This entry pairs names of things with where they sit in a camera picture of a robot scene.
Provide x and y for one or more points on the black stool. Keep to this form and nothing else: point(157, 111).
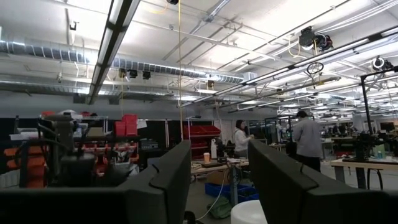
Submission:
point(374, 170)

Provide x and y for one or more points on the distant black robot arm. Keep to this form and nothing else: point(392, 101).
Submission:
point(362, 146)

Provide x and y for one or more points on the wooden workbench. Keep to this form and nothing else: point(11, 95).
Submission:
point(217, 167)

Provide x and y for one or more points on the red stacked boxes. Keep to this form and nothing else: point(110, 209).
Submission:
point(129, 124)

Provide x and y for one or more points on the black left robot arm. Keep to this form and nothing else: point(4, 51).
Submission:
point(65, 133)

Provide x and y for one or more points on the black framed ceiling light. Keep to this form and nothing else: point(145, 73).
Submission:
point(115, 28)

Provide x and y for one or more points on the wooden table grey legs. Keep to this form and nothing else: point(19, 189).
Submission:
point(357, 164)

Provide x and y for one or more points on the cardboard box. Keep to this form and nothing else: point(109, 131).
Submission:
point(216, 178)

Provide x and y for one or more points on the long ceiling light strip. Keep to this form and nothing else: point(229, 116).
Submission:
point(326, 56)

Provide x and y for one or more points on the black station frame post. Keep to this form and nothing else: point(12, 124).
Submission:
point(366, 105)

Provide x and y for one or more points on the red storage bin rack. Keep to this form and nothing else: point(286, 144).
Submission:
point(202, 130)

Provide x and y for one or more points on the person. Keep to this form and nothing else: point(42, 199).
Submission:
point(241, 140)
point(308, 137)

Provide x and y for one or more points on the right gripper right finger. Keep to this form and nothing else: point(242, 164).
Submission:
point(295, 199)

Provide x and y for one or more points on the orange storage bin rack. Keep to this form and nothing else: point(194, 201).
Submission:
point(35, 163)

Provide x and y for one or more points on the blue plastic bin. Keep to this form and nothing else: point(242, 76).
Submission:
point(217, 189)

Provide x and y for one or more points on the paper cup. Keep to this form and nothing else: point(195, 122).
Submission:
point(207, 158)

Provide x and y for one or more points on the green bag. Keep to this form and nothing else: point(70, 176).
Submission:
point(220, 208)

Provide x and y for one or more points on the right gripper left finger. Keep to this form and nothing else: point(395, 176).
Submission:
point(155, 199)

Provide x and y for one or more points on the white jug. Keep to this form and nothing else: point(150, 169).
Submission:
point(214, 149)

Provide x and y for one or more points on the silver ventilation duct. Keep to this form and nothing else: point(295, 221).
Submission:
point(46, 53)

